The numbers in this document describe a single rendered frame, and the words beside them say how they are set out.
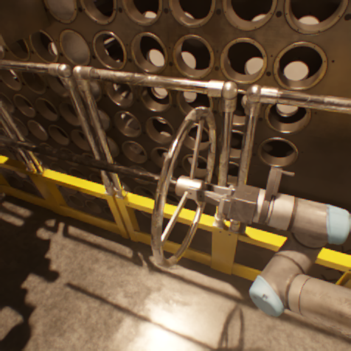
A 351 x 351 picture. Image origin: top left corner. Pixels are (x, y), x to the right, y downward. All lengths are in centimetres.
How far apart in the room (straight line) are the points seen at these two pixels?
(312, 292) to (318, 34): 119
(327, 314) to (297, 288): 6
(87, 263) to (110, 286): 20
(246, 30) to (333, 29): 39
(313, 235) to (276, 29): 110
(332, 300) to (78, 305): 122
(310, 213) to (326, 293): 15
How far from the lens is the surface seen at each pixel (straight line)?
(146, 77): 79
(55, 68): 99
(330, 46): 151
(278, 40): 150
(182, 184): 61
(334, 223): 59
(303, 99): 69
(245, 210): 55
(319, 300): 55
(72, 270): 162
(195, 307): 140
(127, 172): 69
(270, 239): 113
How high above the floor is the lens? 133
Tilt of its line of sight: 45 degrees down
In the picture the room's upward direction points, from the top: 6 degrees counter-clockwise
